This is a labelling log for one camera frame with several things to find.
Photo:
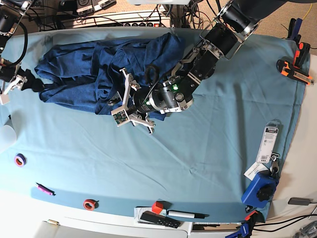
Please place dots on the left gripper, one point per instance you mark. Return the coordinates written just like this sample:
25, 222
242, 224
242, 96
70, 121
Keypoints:
141, 102

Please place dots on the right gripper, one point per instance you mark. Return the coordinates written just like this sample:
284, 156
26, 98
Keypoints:
8, 74

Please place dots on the blue t-shirt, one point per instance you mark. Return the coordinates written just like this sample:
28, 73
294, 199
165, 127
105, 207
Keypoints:
85, 76

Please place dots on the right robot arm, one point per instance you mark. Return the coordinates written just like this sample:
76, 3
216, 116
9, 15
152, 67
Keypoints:
11, 14

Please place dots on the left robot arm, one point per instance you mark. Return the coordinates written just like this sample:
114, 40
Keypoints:
236, 21

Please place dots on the translucent white plastic cup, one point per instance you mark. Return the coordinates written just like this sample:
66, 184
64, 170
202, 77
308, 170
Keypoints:
8, 137

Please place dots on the purple tape roll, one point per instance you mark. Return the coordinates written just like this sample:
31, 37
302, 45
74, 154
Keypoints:
20, 160

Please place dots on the pink marker pen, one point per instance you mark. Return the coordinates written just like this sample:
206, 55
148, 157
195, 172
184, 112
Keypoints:
45, 190

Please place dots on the red tape roll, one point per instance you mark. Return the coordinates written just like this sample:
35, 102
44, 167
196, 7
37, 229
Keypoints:
90, 204

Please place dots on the red cube block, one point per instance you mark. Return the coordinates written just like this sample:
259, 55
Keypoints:
157, 207

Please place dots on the black remote control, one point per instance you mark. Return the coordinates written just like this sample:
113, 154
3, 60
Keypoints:
157, 219

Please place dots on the white black marker pen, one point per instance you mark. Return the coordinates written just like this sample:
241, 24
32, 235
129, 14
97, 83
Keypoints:
186, 215

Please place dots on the white paper tag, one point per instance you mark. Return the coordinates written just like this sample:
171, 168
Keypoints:
255, 168

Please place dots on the grey packaged tool card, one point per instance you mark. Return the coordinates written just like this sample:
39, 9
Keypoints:
268, 140

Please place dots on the orange black clamp lower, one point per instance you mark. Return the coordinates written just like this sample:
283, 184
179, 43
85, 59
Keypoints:
288, 70

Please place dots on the orange black clamp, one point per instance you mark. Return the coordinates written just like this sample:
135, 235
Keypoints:
288, 70
301, 54

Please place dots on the blue box black knob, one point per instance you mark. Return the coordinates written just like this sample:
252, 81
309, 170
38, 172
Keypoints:
260, 190

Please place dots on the silver carabiner keys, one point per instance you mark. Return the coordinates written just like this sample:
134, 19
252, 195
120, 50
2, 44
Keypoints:
274, 168

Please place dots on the orange clamp bottom edge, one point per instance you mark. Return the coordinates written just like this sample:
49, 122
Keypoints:
253, 213

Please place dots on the blue clamp bottom edge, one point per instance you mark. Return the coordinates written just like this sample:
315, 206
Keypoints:
245, 231

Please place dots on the orange black clamp upper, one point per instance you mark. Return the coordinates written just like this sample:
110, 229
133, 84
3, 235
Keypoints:
301, 54

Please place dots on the grey phone on table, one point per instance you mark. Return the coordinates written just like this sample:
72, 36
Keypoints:
299, 201

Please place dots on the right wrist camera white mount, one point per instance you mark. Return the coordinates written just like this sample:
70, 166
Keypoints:
7, 94

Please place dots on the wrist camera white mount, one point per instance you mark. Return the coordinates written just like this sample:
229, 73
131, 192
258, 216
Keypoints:
125, 114
7, 94

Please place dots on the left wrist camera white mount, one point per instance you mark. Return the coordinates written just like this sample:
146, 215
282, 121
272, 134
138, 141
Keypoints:
125, 114

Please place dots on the white power strip red switch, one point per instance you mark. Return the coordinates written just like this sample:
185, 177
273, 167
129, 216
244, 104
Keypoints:
141, 24

